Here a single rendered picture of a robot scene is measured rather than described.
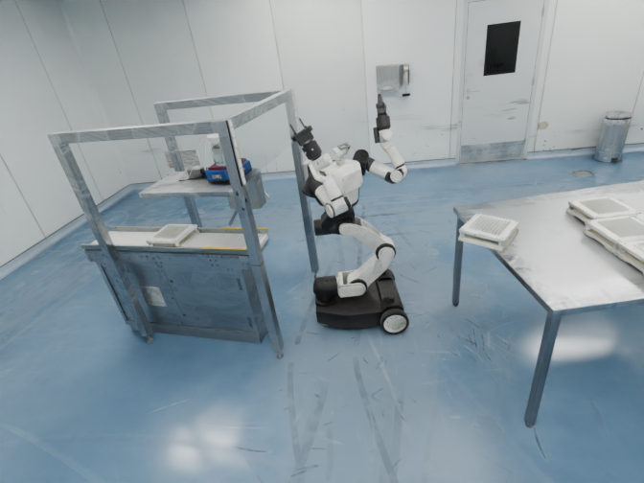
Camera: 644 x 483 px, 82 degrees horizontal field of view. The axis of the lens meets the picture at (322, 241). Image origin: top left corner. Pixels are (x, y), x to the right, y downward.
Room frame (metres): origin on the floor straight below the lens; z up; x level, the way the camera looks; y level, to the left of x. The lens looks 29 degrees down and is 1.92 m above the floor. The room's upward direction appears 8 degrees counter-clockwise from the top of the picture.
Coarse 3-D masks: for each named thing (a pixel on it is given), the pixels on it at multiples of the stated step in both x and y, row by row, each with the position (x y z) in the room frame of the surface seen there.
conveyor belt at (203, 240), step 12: (96, 240) 2.53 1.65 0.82; (120, 240) 2.47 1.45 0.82; (132, 240) 2.44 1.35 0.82; (144, 240) 2.41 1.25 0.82; (192, 240) 2.30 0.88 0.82; (204, 240) 2.28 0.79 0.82; (216, 240) 2.25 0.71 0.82; (228, 240) 2.23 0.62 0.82; (240, 240) 2.20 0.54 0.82; (264, 240) 2.18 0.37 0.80; (192, 252) 2.13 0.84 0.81
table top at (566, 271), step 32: (576, 192) 2.22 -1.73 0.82; (608, 192) 2.16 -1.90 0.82; (640, 192) 2.10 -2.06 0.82; (544, 224) 1.86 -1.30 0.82; (576, 224) 1.81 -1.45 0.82; (512, 256) 1.59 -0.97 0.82; (544, 256) 1.55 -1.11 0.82; (576, 256) 1.51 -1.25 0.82; (608, 256) 1.47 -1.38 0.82; (544, 288) 1.30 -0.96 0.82; (576, 288) 1.27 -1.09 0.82; (608, 288) 1.24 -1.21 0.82; (640, 288) 1.21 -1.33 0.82
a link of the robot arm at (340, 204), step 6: (330, 180) 1.91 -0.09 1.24; (324, 186) 1.92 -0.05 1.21; (330, 186) 1.90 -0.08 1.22; (336, 186) 1.91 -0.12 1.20; (330, 192) 1.89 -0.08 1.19; (336, 192) 1.88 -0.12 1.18; (330, 198) 1.89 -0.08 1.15; (336, 198) 1.87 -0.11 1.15; (342, 198) 1.88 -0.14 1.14; (336, 204) 1.86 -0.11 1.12; (342, 204) 1.87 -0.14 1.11; (348, 204) 1.89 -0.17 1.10; (336, 210) 1.86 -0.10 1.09; (342, 210) 1.87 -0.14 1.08
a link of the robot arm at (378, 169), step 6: (378, 162) 2.36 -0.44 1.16; (372, 168) 2.34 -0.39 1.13; (378, 168) 2.33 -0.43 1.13; (384, 168) 2.32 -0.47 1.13; (390, 168) 2.33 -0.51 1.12; (378, 174) 2.32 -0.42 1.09; (384, 174) 2.30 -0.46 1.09; (390, 174) 2.26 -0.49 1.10; (396, 174) 2.24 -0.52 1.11; (390, 180) 2.26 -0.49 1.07; (396, 180) 2.23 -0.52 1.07
